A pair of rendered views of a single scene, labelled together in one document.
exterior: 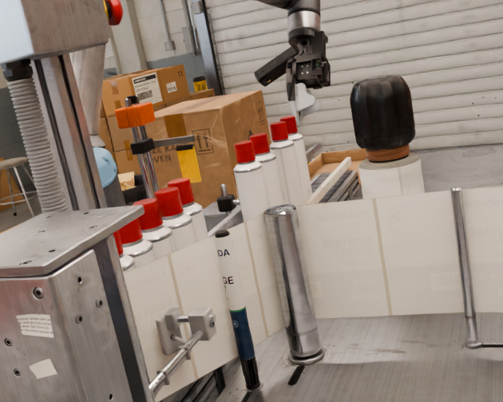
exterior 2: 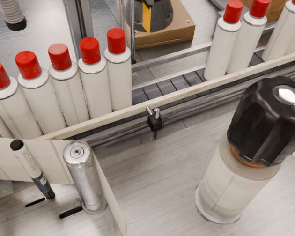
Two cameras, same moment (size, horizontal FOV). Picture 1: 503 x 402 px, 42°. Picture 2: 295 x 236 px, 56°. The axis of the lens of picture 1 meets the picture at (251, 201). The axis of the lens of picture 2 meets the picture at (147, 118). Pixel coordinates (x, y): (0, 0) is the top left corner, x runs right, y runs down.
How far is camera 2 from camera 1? 0.70 m
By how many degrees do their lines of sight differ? 50
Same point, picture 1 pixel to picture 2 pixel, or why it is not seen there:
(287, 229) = (70, 169)
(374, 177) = (218, 157)
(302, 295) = (81, 194)
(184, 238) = (88, 80)
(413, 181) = (243, 187)
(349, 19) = not seen: outside the picture
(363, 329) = (139, 216)
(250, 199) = (215, 47)
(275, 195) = (244, 49)
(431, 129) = not seen: outside the picture
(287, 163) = (286, 25)
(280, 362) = not seen: hidden behind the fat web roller
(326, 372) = (79, 228)
